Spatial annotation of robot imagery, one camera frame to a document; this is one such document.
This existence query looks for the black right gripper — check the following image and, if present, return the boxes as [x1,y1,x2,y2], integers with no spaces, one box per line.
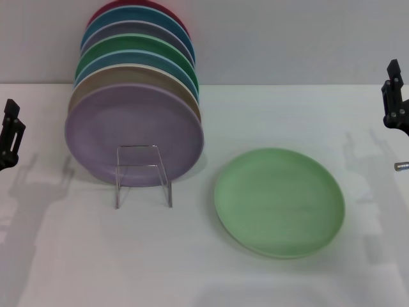
[380,59,409,137]

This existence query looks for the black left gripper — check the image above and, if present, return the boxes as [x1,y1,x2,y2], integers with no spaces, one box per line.
[0,99,26,172]

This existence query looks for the light green plate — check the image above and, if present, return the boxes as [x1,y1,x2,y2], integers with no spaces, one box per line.
[213,147,346,259]

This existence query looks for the lilac purple plate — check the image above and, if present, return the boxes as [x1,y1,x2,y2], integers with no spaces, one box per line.
[64,83,205,187]

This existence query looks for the clear acrylic plate rack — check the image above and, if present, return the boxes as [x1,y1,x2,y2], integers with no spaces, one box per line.
[114,145,173,209]

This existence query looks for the beige plate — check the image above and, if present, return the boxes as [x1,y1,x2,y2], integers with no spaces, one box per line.
[67,63,202,122]

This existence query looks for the light blue plate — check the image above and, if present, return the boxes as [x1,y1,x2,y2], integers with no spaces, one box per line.
[73,49,201,106]

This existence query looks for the red plate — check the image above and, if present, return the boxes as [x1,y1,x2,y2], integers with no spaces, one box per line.
[86,0,191,36]

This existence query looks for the dark green plate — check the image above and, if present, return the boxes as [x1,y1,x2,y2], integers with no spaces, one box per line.
[75,33,199,93]

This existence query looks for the grey purple plate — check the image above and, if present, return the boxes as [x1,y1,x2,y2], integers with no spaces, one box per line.
[79,20,196,70]

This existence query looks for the deep blue plate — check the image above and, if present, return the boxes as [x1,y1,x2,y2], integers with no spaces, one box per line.
[79,5,196,61]

